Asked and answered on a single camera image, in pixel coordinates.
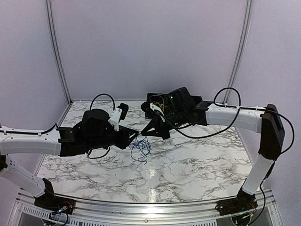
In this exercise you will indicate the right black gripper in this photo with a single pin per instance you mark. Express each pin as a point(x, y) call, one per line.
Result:
point(162, 132)

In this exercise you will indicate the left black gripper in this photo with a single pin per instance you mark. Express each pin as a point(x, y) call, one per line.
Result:
point(124, 141)

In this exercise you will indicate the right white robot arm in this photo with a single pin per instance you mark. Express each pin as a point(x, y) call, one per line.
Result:
point(183, 108)

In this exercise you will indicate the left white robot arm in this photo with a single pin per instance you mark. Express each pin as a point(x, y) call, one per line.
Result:
point(97, 129)

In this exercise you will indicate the black compartment tray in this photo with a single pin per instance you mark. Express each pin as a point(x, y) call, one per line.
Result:
point(164, 102)

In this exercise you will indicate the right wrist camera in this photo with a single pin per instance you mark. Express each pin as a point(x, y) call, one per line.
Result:
point(149, 109)

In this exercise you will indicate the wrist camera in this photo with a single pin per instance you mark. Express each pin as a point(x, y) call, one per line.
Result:
point(117, 115)
point(149, 109)

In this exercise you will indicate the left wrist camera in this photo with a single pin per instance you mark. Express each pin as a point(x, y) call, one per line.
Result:
point(117, 115)

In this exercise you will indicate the right aluminium frame post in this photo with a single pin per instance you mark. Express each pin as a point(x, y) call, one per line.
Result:
point(242, 43)

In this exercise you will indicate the aluminium frame post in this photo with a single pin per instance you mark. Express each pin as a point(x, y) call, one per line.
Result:
point(242, 43)
point(55, 48)

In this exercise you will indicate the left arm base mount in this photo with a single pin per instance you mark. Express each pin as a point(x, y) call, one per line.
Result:
point(48, 200)

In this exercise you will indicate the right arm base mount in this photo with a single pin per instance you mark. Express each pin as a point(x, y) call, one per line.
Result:
point(242, 202)

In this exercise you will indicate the aluminium front rail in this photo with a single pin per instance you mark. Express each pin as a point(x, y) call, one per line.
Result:
point(102, 213)

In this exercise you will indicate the left aluminium frame post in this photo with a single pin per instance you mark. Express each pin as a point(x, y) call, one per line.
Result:
point(55, 48)

